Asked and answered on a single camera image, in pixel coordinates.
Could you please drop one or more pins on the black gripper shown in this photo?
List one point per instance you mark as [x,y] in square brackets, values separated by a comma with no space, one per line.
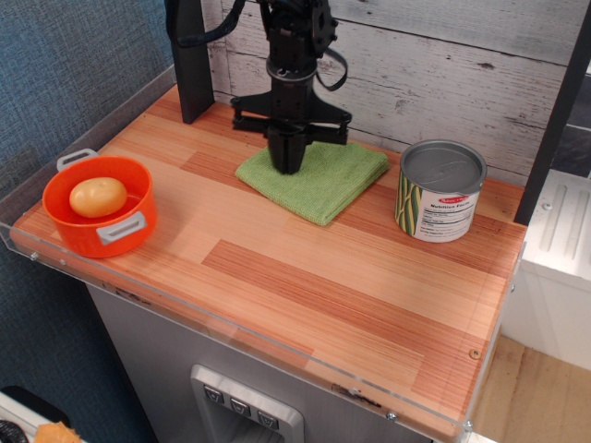
[290,110]

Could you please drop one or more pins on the green cloth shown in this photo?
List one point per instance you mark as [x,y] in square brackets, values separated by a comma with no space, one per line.
[330,178]

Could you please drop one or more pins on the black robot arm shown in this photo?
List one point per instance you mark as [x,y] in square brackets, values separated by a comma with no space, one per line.
[299,34]

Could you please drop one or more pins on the toy corn can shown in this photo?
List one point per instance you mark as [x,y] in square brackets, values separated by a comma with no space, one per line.
[439,186]

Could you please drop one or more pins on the orange toy pot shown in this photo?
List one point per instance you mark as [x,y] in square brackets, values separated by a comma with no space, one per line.
[113,234]

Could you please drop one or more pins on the clear acrylic table guard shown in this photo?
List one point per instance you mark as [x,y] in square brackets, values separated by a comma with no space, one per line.
[403,326]

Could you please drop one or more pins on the yellow toy potato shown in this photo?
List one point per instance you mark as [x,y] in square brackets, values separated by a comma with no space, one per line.
[98,197]

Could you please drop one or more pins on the grey toy fridge cabinet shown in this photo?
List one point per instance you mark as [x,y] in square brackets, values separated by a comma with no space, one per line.
[158,353]

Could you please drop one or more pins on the silver dispenser panel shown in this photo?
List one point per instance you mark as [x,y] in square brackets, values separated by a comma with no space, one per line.
[233,412]

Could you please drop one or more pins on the white toy sink unit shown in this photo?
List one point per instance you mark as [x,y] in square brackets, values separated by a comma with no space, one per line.
[548,307]

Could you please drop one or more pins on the orange object bottom left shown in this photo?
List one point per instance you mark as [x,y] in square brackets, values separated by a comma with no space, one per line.
[56,433]

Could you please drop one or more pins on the dark grey vertical post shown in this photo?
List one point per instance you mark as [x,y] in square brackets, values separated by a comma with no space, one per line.
[192,67]

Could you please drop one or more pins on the dark right vertical post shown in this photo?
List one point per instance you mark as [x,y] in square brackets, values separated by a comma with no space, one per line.
[570,85]

